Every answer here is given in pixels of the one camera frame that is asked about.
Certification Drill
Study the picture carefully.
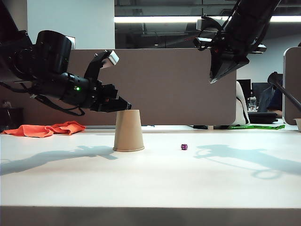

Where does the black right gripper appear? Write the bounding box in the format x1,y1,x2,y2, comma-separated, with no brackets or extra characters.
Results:
193,25,268,84

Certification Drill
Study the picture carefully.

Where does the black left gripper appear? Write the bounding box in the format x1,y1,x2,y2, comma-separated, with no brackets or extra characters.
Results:
88,79,132,113

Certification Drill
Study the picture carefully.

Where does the brown paper cup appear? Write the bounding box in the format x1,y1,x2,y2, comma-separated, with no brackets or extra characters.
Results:
112,109,145,152

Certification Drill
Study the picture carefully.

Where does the black computer monitor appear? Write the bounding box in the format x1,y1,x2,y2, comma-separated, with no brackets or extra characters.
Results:
237,79,252,102

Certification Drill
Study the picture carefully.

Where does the clear water bottle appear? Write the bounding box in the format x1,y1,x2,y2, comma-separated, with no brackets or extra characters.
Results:
247,96,257,112

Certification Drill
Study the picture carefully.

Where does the person in dark shirt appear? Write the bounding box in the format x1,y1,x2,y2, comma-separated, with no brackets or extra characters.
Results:
257,86,284,119

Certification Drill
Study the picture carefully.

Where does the green tape strip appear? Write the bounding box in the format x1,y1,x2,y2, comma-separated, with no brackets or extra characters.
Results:
228,124,286,130

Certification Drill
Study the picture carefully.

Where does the narrow brown partition panel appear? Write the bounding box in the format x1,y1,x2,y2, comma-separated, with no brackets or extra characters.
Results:
283,46,301,126

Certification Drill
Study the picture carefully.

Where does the orange cloth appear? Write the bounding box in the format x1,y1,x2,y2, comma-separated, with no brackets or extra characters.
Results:
1,121,87,138

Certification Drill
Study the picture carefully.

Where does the long ceiling light strip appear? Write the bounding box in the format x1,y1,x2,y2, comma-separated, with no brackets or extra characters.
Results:
114,16,301,24

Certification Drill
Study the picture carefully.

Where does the dark box with clutter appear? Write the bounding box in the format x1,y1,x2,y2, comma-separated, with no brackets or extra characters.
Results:
0,100,24,133

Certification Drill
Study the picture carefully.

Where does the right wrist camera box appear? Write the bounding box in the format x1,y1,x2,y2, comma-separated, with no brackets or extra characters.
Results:
196,14,224,32

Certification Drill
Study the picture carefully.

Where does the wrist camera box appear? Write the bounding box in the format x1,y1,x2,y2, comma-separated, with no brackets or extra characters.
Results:
196,14,224,32
83,49,120,83

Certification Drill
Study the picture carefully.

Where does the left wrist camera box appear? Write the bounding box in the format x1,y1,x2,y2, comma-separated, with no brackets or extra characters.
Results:
83,49,120,83

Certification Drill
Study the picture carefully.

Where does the white bag with black strap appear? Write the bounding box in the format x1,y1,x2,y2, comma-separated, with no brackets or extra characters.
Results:
236,81,251,126

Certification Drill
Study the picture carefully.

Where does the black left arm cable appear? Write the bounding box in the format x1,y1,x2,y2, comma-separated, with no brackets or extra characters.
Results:
0,81,86,116

